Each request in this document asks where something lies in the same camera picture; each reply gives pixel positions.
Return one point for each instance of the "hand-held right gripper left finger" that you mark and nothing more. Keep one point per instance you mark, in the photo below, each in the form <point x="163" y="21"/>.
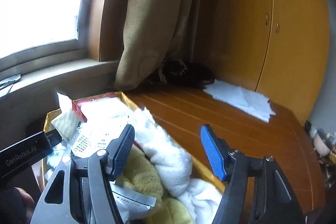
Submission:
<point x="122" y="151"/>

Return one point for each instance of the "stack of white papers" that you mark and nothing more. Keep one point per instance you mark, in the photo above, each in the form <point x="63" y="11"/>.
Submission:
<point x="236" y="95"/>

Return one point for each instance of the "yellow wooden cabinet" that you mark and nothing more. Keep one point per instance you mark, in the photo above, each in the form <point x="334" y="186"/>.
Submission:
<point x="288" y="29"/>

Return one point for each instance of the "yellow cardboard box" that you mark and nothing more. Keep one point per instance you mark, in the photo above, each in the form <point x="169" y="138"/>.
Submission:
<point x="130" y="102"/>

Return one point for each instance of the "fluffy white cloth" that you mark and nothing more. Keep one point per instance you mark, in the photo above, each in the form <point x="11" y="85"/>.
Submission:
<point x="204" y="200"/>

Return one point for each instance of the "dark fringed cloth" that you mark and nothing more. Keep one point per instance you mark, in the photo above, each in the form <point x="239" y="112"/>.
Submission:
<point x="194" y="74"/>

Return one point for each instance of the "silver foil packet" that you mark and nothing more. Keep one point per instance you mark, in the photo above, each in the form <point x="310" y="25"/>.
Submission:
<point x="131" y="203"/>

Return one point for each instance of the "beige curtain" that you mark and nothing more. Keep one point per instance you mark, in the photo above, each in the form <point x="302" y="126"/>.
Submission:
<point x="149" y="16"/>

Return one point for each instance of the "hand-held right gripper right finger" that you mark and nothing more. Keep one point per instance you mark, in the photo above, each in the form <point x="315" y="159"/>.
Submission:
<point x="213" y="154"/>

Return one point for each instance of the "red and white packet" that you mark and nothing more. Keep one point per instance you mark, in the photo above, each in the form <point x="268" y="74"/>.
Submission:
<point x="78" y="111"/>

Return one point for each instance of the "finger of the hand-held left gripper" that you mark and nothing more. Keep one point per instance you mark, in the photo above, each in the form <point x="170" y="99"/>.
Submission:
<point x="53" y="138"/>

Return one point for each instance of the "yellow packet in box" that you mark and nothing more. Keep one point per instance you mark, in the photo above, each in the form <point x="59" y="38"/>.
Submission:
<point x="141" y="176"/>

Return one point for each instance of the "white towel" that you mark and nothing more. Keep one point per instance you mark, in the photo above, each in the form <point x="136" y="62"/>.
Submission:
<point x="168" y="153"/>

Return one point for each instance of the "white packet with dotted print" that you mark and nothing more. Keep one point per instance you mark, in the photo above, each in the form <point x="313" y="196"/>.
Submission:
<point x="89" y="141"/>

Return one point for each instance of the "papers on window sill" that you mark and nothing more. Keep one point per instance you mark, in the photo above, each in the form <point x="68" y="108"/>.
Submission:
<point x="8" y="82"/>

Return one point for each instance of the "pile of small clutter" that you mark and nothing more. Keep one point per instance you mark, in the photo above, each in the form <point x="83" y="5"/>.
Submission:
<point x="328" y="171"/>

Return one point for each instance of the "cream packet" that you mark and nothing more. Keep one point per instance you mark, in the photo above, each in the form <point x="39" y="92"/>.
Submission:
<point x="64" y="123"/>

